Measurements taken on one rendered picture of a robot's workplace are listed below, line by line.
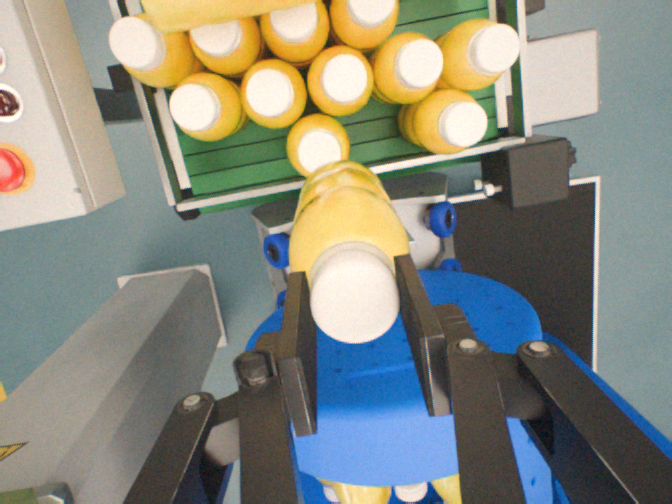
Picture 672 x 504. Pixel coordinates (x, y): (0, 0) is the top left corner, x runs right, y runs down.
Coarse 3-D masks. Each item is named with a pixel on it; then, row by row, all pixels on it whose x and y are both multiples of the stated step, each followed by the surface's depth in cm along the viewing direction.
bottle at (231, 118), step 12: (204, 72) 46; (180, 84) 44; (204, 84) 44; (216, 84) 44; (228, 84) 46; (216, 96) 43; (228, 96) 45; (228, 108) 45; (240, 108) 48; (216, 120) 44; (228, 120) 46; (240, 120) 50; (192, 132) 45; (204, 132) 45; (216, 132) 46; (228, 132) 47
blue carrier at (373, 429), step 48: (432, 288) 52; (480, 288) 50; (384, 336) 44; (480, 336) 41; (528, 336) 40; (336, 384) 38; (384, 384) 37; (336, 432) 35; (384, 432) 34; (432, 432) 34; (336, 480) 37; (384, 480) 36; (432, 480) 35; (528, 480) 40
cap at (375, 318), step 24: (336, 264) 20; (360, 264) 20; (384, 264) 21; (312, 288) 20; (336, 288) 20; (360, 288) 20; (384, 288) 20; (312, 312) 20; (336, 312) 20; (360, 312) 20; (384, 312) 20; (336, 336) 21; (360, 336) 21
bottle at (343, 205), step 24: (336, 168) 33; (360, 168) 33; (312, 192) 28; (336, 192) 26; (360, 192) 26; (384, 192) 30; (312, 216) 24; (336, 216) 23; (360, 216) 23; (384, 216) 24; (312, 240) 23; (336, 240) 22; (360, 240) 22; (384, 240) 22; (408, 240) 25; (312, 264) 22
